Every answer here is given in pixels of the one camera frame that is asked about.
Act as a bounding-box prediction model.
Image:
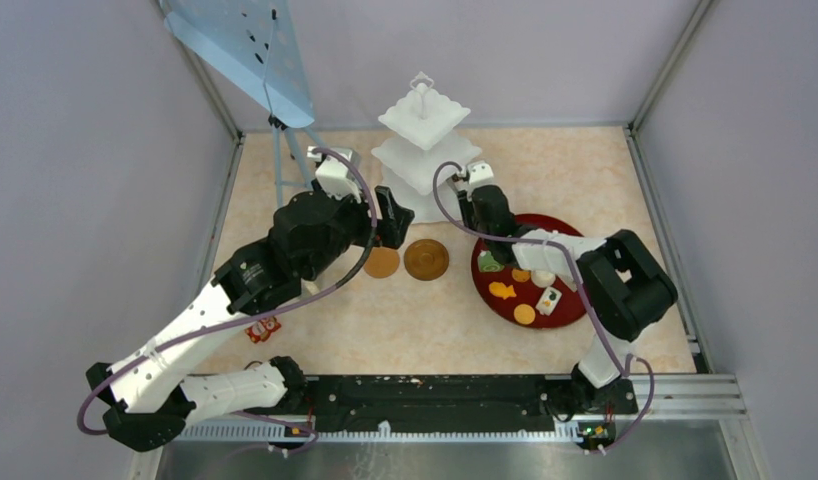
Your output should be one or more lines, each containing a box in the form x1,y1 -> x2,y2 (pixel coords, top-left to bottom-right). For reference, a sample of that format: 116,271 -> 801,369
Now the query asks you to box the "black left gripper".
303,178 -> 414,281

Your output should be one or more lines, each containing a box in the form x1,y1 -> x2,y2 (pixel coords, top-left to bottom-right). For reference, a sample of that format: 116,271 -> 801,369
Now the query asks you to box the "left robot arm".
86,186 -> 414,452

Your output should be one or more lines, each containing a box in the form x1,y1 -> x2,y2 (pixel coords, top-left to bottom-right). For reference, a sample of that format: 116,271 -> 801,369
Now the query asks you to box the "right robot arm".
455,184 -> 678,412

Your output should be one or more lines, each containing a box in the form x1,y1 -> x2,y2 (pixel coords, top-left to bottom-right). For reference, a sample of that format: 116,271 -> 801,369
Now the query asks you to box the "light wooden coaster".
363,247 -> 401,279

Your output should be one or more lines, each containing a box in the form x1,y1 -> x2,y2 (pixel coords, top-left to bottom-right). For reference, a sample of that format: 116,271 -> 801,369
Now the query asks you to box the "dark wooden saucer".
403,239 -> 450,281

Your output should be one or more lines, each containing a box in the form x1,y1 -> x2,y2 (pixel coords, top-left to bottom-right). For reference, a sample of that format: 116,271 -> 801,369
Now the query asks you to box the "orange chip cookie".
511,269 -> 531,283

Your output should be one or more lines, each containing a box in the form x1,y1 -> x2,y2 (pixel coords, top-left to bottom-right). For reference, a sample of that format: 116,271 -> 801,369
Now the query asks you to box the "orange fish-shaped cookie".
488,281 -> 517,300

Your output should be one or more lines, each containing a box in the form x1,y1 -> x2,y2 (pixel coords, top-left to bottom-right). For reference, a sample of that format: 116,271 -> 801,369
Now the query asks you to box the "white round mousse cake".
530,270 -> 556,289

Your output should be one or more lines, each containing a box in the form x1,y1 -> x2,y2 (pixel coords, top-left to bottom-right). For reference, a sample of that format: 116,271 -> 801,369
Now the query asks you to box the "red round tray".
471,239 -> 586,329

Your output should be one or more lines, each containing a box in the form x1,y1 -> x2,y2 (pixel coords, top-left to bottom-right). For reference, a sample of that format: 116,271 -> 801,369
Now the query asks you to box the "white three-tier cake stand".
371,72 -> 482,224

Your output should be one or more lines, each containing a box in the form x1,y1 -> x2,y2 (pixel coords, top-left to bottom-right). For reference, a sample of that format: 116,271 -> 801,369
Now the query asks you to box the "round tan biscuit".
513,304 -> 536,326

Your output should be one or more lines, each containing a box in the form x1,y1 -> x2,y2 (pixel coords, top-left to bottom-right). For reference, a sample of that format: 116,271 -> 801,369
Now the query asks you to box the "red snack packet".
245,317 -> 282,344

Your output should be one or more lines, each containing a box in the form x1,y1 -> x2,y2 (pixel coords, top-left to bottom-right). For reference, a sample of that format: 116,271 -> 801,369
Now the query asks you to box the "light blue perforated board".
160,0 -> 315,128

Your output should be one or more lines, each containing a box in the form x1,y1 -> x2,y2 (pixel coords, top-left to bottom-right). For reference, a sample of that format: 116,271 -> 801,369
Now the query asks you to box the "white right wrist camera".
455,161 -> 495,195

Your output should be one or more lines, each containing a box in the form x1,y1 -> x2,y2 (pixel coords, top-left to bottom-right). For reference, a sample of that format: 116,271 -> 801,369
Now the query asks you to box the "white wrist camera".
455,161 -> 495,195
307,145 -> 362,202

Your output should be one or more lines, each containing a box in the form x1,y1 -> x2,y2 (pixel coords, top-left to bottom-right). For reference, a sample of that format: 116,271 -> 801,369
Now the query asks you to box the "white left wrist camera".
307,145 -> 362,202

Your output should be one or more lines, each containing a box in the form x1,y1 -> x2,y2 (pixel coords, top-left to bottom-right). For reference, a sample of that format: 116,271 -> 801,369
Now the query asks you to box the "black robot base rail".
267,374 -> 639,433

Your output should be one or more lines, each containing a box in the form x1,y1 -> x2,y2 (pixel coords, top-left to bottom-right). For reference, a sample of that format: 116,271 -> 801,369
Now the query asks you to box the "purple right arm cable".
432,160 -> 657,457

